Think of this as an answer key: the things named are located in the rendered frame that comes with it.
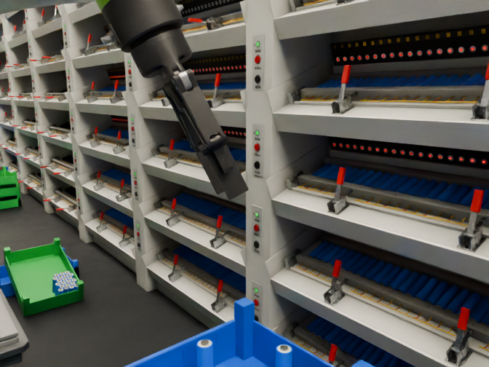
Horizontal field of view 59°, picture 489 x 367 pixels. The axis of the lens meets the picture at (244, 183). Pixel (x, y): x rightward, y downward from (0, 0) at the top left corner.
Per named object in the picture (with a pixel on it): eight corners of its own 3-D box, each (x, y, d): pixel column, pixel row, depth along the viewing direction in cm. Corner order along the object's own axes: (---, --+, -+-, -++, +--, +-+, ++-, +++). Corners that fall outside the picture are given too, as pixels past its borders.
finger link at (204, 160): (196, 153, 63) (196, 153, 64) (217, 194, 65) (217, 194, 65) (214, 144, 64) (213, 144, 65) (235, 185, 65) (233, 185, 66)
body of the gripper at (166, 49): (129, 58, 61) (160, 118, 62) (129, 44, 53) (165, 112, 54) (177, 37, 62) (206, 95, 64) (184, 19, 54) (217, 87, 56)
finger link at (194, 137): (163, 89, 58) (160, 87, 59) (193, 156, 64) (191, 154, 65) (189, 76, 59) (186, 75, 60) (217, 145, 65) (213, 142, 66)
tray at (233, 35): (251, 44, 102) (239, 1, 98) (140, 59, 148) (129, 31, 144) (307, 20, 112) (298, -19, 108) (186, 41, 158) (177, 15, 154)
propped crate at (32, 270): (83, 299, 158) (84, 282, 155) (23, 317, 146) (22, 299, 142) (58, 253, 178) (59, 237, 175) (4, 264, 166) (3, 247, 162)
